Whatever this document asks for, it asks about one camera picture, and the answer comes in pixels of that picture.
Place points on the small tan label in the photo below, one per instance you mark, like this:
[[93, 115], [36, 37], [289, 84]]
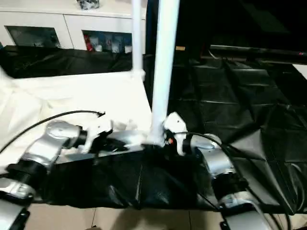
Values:
[[180, 48]]

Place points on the white glass-door cabinet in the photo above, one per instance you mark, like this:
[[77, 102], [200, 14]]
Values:
[[60, 19]]

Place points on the white plastic table top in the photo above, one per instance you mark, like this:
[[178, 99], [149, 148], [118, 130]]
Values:
[[72, 95]]

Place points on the small white jar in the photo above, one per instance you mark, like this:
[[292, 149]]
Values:
[[128, 49], [116, 48], [99, 48]]

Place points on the white flat board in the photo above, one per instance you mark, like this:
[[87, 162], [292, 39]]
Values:
[[301, 71]]

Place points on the dark low shelf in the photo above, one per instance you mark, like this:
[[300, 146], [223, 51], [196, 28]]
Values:
[[259, 51]]

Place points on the white plastic table leg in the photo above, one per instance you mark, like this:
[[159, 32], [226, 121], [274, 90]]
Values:
[[137, 36], [163, 72], [2, 72]]

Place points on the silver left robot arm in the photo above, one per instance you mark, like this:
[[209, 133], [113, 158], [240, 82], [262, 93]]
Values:
[[43, 148]]

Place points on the red bottle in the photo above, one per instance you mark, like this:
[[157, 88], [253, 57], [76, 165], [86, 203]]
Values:
[[88, 43]]

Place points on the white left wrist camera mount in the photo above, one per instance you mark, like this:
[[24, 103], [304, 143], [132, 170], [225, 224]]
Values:
[[99, 129]]

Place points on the black work mat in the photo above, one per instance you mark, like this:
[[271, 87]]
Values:
[[239, 107]]

